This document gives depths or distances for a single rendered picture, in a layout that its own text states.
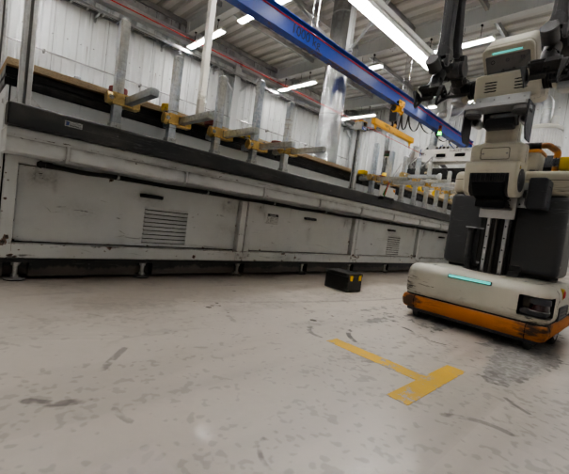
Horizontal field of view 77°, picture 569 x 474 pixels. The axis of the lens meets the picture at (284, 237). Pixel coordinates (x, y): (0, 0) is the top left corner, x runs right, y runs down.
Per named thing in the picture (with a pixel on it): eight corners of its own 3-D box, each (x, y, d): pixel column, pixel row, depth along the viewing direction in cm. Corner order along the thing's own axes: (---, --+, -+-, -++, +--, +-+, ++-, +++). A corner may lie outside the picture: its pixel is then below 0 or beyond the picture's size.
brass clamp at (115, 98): (140, 111, 155) (141, 100, 155) (107, 101, 146) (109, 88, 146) (134, 113, 160) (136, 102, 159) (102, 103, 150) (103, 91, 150)
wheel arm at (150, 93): (158, 100, 135) (160, 88, 134) (150, 97, 132) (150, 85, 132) (118, 113, 166) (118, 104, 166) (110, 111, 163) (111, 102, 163)
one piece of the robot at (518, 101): (468, 148, 178) (475, 104, 177) (533, 144, 158) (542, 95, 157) (455, 140, 167) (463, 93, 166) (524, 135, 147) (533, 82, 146)
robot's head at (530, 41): (494, 71, 179) (491, 39, 171) (545, 61, 163) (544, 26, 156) (483, 83, 172) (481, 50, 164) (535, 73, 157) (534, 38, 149)
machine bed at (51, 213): (457, 271, 500) (466, 209, 495) (-14, 281, 145) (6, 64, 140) (410, 261, 549) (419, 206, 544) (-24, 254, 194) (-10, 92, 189)
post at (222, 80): (216, 168, 187) (228, 76, 184) (211, 167, 184) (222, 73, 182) (213, 168, 189) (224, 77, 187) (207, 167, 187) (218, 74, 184)
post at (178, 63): (172, 159, 169) (183, 56, 167) (165, 157, 167) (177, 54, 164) (169, 159, 172) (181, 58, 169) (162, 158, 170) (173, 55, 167)
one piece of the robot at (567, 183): (454, 280, 224) (476, 147, 219) (562, 303, 184) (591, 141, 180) (432, 281, 200) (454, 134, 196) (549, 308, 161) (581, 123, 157)
